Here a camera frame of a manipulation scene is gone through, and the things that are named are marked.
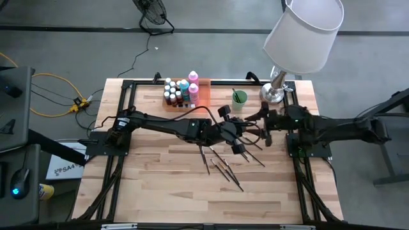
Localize large pink paint bottle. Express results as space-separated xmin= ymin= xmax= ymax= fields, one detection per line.
xmin=187 ymin=70 xmax=200 ymax=87
xmin=188 ymin=82 xmax=200 ymax=106

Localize white printed cardboard box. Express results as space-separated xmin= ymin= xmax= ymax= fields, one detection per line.
xmin=45 ymin=139 xmax=87 ymax=181

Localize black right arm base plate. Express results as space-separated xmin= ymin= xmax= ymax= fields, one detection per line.
xmin=286 ymin=132 xmax=333 ymax=158

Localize yellow extension cable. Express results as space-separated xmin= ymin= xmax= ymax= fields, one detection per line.
xmin=0 ymin=52 xmax=84 ymax=118

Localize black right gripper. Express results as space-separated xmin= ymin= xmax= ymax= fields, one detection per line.
xmin=244 ymin=101 xmax=288 ymax=148

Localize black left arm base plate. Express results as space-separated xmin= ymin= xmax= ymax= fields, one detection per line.
xmin=85 ymin=131 xmax=132 ymax=157

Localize black diagonal beam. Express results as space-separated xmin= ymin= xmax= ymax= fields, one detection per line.
xmin=27 ymin=129 xmax=88 ymax=167

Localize black side table stand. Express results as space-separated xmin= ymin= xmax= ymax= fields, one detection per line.
xmin=351 ymin=88 xmax=409 ymax=188

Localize paint brush pale bristles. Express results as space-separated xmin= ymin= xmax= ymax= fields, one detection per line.
xmin=208 ymin=146 xmax=227 ymax=164

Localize silver front frame rail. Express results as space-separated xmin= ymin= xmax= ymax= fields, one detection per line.
xmin=100 ymin=222 xmax=317 ymax=230

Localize orange plastic bin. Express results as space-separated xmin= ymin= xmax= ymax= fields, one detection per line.
xmin=162 ymin=77 xmax=212 ymax=112

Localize green plastic cup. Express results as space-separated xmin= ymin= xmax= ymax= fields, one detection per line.
xmin=231 ymin=90 xmax=249 ymax=112

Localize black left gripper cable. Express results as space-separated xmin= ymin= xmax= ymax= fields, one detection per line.
xmin=153 ymin=105 xmax=261 ymax=148

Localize black computer mouse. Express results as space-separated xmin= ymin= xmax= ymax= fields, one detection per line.
xmin=10 ymin=168 xmax=31 ymax=201

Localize large teal paint bottle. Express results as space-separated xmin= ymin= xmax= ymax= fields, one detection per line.
xmin=179 ymin=79 xmax=191 ymax=102

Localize black computer desk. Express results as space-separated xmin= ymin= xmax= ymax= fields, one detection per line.
xmin=0 ymin=143 xmax=42 ymax=228

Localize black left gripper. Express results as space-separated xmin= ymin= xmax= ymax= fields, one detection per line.
xmin=218 ymin=104 xmax=256 ymax=155

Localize dark grey desk panel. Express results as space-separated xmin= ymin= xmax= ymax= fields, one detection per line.
xmin=0 ymin=66 xmax=36 ymax=153

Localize table lamp white shade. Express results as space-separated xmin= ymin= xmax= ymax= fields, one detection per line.
xmin=259 ymin=0 xmax=345 ymax=106

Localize black floor fan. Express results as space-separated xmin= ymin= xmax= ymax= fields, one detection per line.
xmin=132 ymin=0 xmax=175 ymax=36

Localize yellow power connector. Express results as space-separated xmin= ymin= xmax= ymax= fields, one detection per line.
xmin=68 ymin=97 xmax=90 ymax=113

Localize black floor cable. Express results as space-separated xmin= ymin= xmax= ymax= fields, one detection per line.
xmin=30 ymin=89 xmax=77 ymax=108
xmin=30 ymin=82 xmax=77 ymax=102

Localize black fan power cable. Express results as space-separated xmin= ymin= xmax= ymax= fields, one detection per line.
xmin=116 ymin=31 xmax=153 ymax=79

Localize yellow can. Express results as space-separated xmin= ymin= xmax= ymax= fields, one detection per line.
xmin=38 ymin=183 xmax=55 ymax=201

